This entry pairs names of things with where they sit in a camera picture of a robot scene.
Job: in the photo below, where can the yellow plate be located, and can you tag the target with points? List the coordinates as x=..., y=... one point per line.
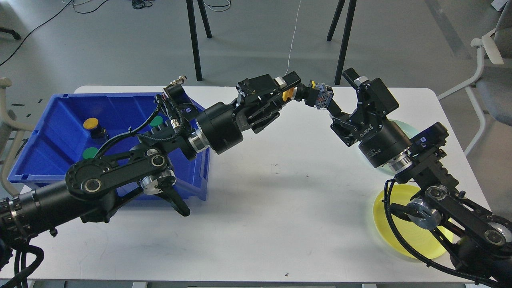
x=419, y=239

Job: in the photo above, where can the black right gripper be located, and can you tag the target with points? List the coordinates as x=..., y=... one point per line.
x=374, y=103

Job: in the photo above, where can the green push button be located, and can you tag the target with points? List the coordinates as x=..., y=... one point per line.
x=156, y=121
x=90, y=152

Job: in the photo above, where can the beige chair left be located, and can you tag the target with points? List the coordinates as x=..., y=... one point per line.
x=12, y=133

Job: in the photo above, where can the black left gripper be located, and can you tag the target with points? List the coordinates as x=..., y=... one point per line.
x=259, y=102

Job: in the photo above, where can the yellow push button back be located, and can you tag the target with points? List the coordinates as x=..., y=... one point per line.
x=97, y=132

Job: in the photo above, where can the blue plastic bin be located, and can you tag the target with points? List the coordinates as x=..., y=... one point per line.
x=59, y=139

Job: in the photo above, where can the green push button back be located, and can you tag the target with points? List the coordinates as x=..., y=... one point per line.
x=156, y=121

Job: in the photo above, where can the yellow push button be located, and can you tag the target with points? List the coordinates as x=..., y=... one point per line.
x=97, y=132
x=317, y=95

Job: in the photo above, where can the grey office chair right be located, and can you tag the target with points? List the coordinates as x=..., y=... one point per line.
x=491, y=78

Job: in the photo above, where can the black tripod legs right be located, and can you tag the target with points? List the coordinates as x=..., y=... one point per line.
x=346, y=34

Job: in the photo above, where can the yellow push button front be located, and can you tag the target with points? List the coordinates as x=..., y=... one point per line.
x=317, y=95

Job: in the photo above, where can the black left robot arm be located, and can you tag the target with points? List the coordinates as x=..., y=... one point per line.
x=137, y=162

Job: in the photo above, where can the pale green plate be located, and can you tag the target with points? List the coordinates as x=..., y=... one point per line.
x=404, y=127

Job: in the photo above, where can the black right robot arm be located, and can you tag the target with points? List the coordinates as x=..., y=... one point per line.
x=422, y=191

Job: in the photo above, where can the green push button front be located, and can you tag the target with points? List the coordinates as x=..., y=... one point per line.
x=90, y=152

